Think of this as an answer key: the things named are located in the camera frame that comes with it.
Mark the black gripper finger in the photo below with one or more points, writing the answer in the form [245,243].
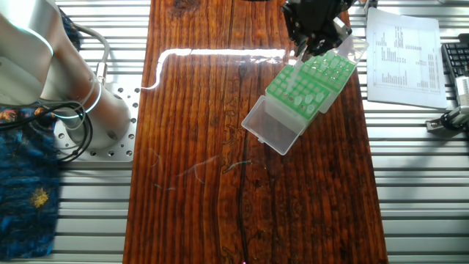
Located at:
[324,45]
[299,44]

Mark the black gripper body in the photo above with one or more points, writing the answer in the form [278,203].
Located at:
[315,16]

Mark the clear box green tip rack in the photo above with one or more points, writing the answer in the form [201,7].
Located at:
[271,124]
[342,78]

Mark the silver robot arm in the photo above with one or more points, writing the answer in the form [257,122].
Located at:
[33,62]

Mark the white printed paper sheet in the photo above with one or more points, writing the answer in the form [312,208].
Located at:
[428,84]

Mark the black computer keyboard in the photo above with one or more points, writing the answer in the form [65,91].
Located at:
[456,55]

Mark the small grey mounted device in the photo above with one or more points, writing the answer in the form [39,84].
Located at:
[439,126]

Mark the white grey box device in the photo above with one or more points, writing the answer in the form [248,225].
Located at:
[463,91]

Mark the brown wooden board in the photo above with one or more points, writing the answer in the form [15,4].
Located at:
[205,220]

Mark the blue painted cloth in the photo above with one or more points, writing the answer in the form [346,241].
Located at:
[25,205]

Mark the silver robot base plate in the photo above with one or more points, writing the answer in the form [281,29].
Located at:
[126,146]

